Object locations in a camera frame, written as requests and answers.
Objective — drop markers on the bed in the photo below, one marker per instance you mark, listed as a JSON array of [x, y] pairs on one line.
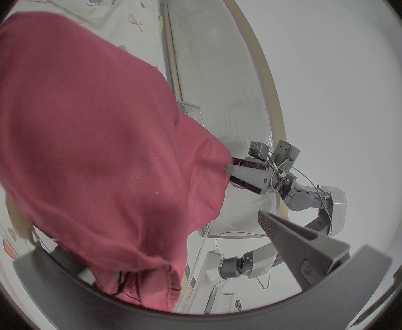
[[221, 64]]

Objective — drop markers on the red shirt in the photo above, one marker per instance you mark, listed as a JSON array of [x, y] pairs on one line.
[[84, 150]]

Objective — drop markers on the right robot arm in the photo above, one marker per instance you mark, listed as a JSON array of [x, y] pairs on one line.
[[335, 201]]

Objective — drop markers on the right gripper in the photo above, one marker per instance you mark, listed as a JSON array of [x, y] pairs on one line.
[[280, 180]]

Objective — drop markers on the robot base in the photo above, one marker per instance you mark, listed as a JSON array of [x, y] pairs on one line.
[[204, 287]]

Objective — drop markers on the clear plastic box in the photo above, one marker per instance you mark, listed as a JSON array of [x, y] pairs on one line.
[[194, 108]]

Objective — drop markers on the white printed quilt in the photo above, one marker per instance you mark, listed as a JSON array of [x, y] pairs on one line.
[[84, 9]]

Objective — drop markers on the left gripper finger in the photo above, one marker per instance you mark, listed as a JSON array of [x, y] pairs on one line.
[[307, 251]]

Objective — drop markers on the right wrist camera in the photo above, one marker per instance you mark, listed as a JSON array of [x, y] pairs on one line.
[[259, 150]]

